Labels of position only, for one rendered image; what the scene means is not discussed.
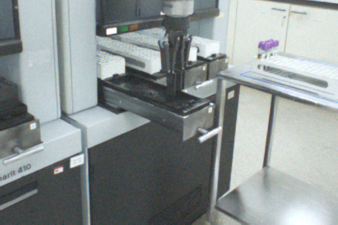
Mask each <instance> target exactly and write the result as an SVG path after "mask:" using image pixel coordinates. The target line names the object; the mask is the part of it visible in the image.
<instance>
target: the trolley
mask: <svg viewBox="0 0 338 225"><path fill-rule="evenodd" d="M277 55H278V56H281V57H286V58H289V59H295V60H299V61H304V62H307V63H312V64H316V65H321V66H324V67H329V68H333V69H338V64H334V63H329V62H325V61H320V60H317V59H311V58H307V57H302V56H299V55H293V54H289V53H284V52H280V51H279V52H277ZM250 65H251V61H249V62H247V63H243V64H241V65H237V66H235V67H231V68H229V69H225V70H223V71H219V72H217V90H216V99H215V116H214V125H213V129H215V128H217V127H221V129H222V128H223V120H224V105H225V97H226V82H227V81H229V82H233V83H235V84H239V85H242V86H245V87H248V88H252V89H255V90H259V91H262V92H266V93H268V94H272V96H271V106H270V112H269V123H268V128H267V138H266V143H265V154H264V160H263V165H262V169H260V170H259V171H258V172H256V173H255V174H254V175H252V176H251V177H249V178H248V179H247V180H246V181H244V182H243V183H241V184H240V185H239V186H238V187H236V188H235V189H234V190H233V191H231V192H229V193H228V194H227V195H225V196H224V197H223V198H221V199H220V200H218V201H217V202H216V197H217V181H218V173H219V159H220V144H221V135H222V131H220V132H218V133H217V134H215V135H213V141H212V151H211V167H210V176H209V192H208V201H207V217H206V225H214V219H215V209H216V210H218V211H219V212H221V213H223V214H225V215H226V216H228V217H229V218H231V219H233V220H235V221H237V222H239V223H241V224H242V225H338V196H336V195H334V194H330V193H328V192H327V191H324V190H322V189H319V188H317V187H315V186H313V185H310V184H309V183H306V182H304V181H302V180H299V179H297V178H295V177H292V176H290V175H288V174H286V173H284V172H281V171H279V170H277V169H274V168H272V167H271V166H270V161H271V152H272V146H273V137H274V131H275V122H276V116H277V106H278V101H279V97H281V98H285V99H287V100H292V101H295V102H298V103H301V104H305V105H307V106H312V107H314V108H318V109H321V110H324V111H327V112H331V113H334V114H337V115H338V99H336V100H334V99H331V98H327V97H324V96H320V95H319V94H315V93H312V92H308V91H305V90H301V89H298V88H294V87H291V86H287V85H283V84H279V83H276V82H272V81H270V80H267V79H263V78H262V79H261V78H259V77H255V76H251V75H250Z"/></svg>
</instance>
